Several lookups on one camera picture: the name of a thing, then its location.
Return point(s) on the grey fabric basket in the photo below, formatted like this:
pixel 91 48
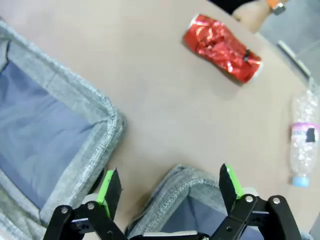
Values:
pixel 180 185
pixel 75 82

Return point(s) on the crushed red cola can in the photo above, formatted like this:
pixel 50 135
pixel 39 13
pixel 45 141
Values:
pixel 220 47

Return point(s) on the white table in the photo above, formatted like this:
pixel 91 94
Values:
pixel 295 58

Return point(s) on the person's left hand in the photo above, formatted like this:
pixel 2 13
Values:
pixel 252 17

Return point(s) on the orange band wristwatch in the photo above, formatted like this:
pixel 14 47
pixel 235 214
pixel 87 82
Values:
pixel 277 8

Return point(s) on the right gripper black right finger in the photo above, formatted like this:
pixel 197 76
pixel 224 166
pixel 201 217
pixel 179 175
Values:
pixel 250 220

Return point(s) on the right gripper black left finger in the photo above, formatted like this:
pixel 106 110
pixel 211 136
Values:
pixel 82 225

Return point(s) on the clear plastic bottle blue cap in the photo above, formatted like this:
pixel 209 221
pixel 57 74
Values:
pixel 302 150

